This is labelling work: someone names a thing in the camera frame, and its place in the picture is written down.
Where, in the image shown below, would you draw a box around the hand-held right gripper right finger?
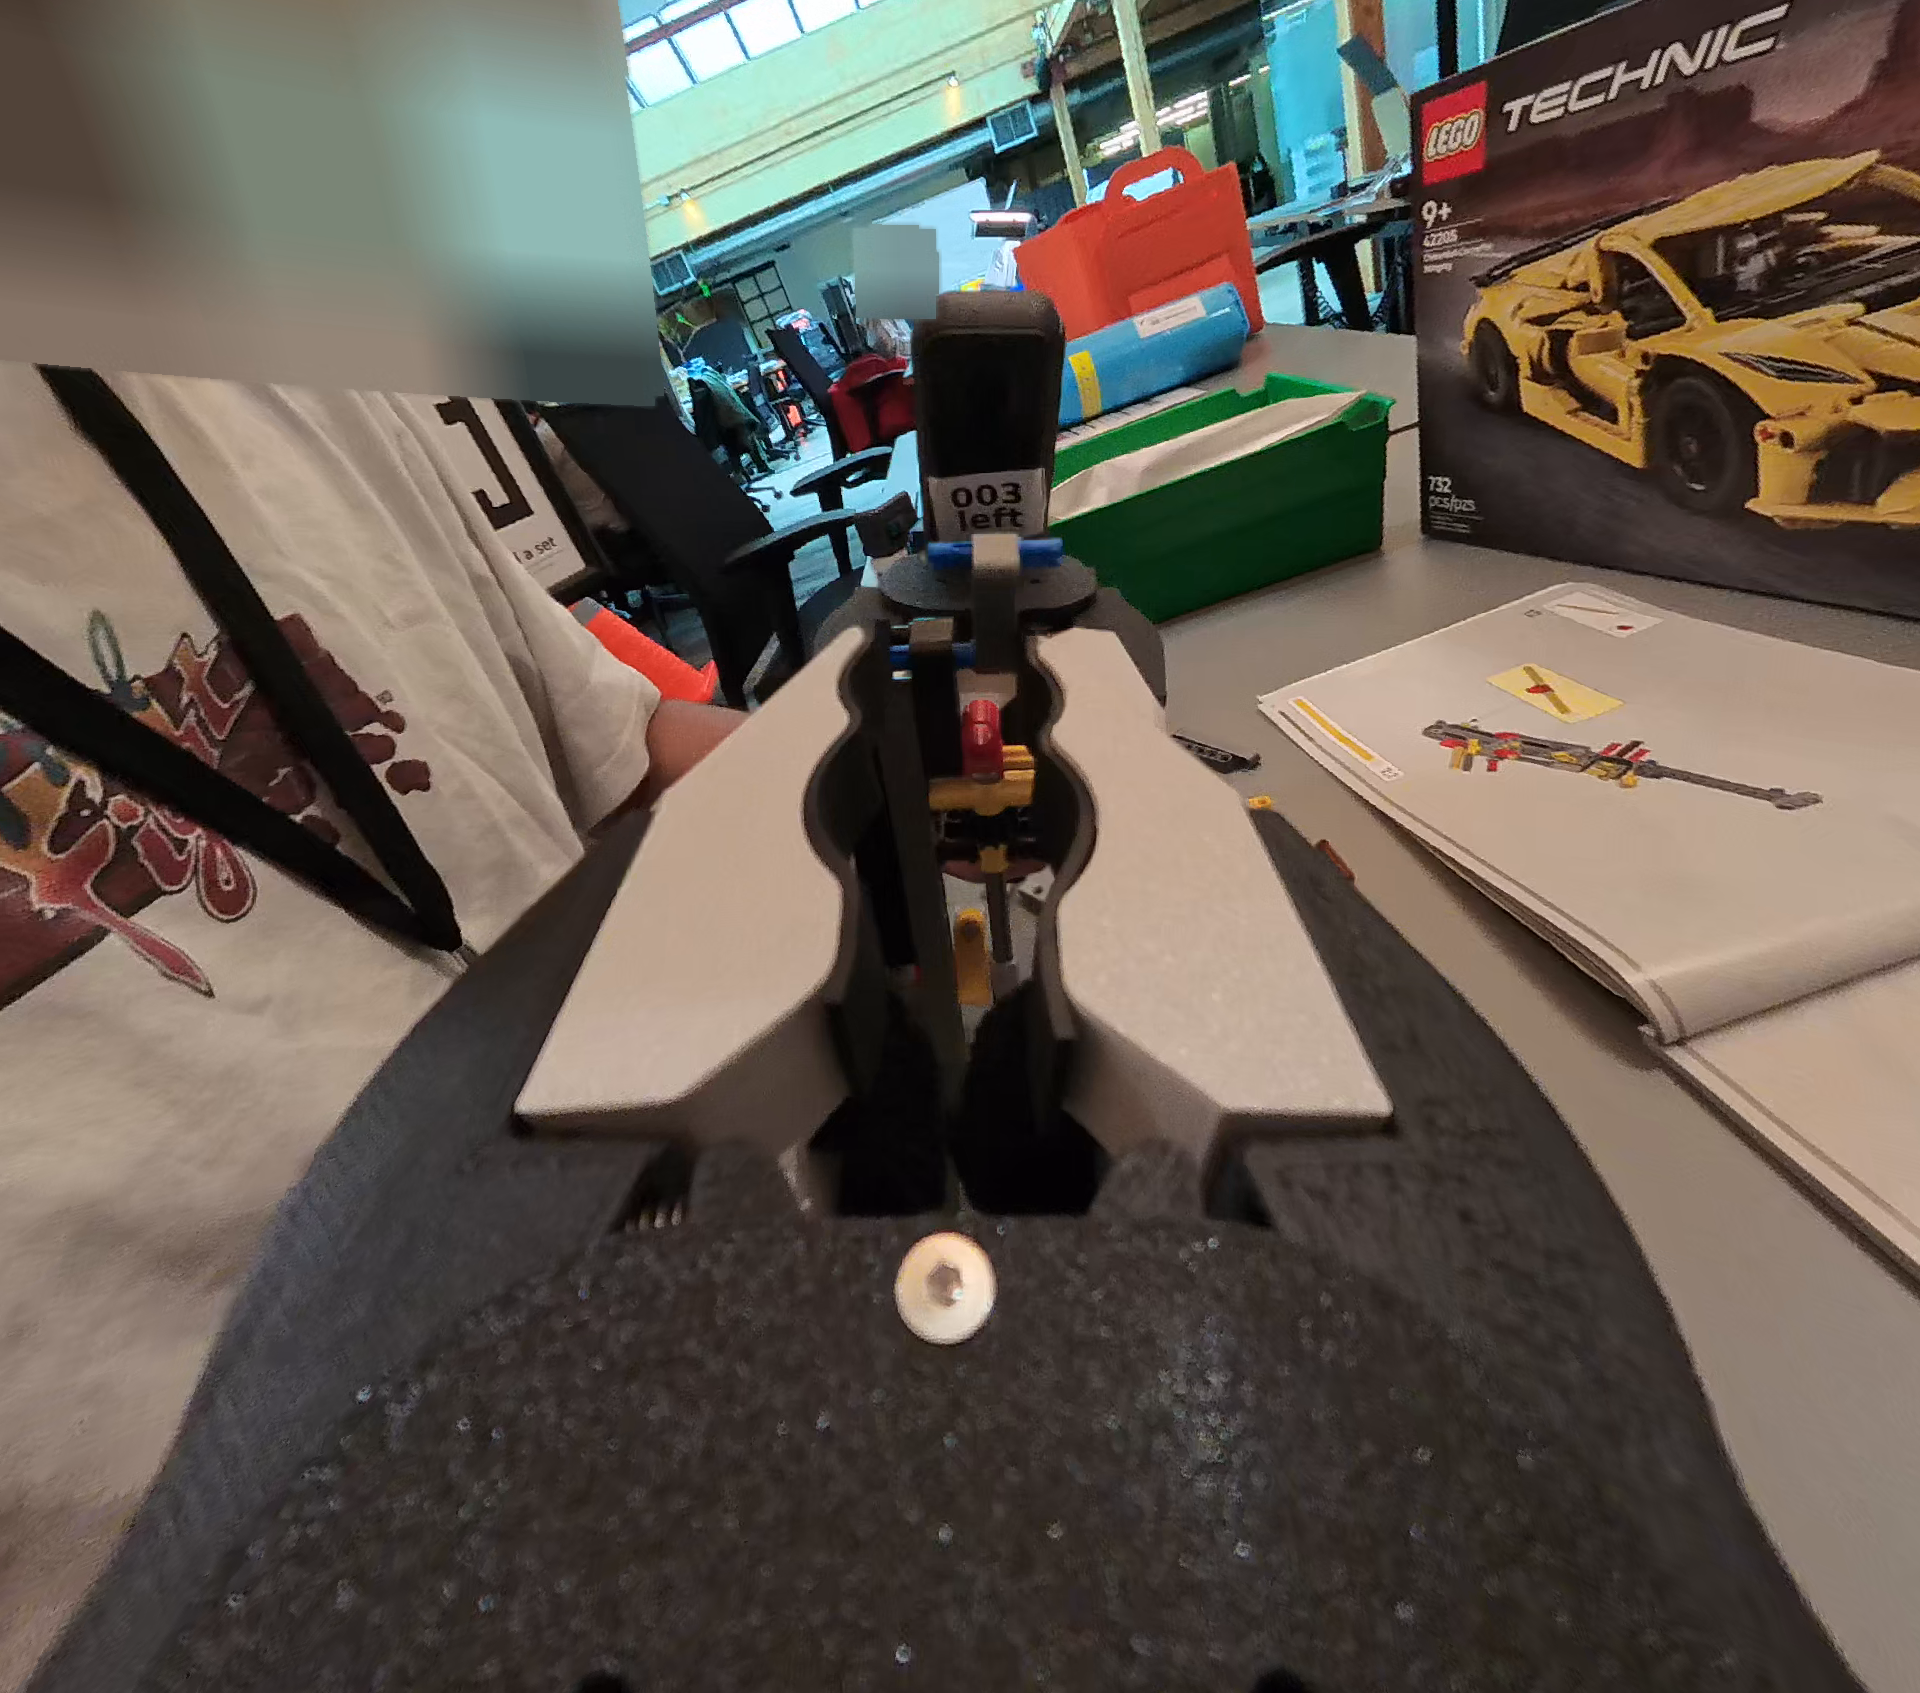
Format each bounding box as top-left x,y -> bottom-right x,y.
1035,628 -> 1396,1207

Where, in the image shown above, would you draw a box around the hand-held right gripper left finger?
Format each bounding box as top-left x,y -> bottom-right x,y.
513,623 -> 902,1218

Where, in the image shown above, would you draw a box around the grey lego connector blue pins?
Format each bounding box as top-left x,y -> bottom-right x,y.
928,530 -> 1064,675

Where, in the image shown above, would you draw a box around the long grey Technic assembly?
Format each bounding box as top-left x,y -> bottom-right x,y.
887,620 -> 1054,1022

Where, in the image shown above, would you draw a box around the lego instruction booklet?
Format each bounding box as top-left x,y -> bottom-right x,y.
1257,583 -> 1920,1280

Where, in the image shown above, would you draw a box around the person's left forearm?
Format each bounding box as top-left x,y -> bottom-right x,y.
636,694 -> 753,811

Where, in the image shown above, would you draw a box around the yellow car lego box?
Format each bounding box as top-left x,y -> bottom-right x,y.
1408,0 -> 1920,619

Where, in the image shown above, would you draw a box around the red office chair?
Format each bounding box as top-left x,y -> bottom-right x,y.
828,355 -> 920,454

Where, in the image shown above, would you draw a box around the blue roll white label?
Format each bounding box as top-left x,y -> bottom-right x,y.
1057,283 -> 1253,431

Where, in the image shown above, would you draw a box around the orange felt bag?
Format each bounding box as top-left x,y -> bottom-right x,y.
1017,150 -> 1263,343

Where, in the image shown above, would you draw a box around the green plastic bin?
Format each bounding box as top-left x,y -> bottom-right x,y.
1049,373 -> 1396,627

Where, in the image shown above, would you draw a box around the orange white object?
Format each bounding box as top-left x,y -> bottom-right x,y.
570,601 -> 723,708

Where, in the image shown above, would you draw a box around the black office chair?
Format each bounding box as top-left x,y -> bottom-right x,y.
547,403 -> 902,705

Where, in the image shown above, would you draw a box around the black table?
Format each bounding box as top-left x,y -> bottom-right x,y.
1252,199 -> 1418,337

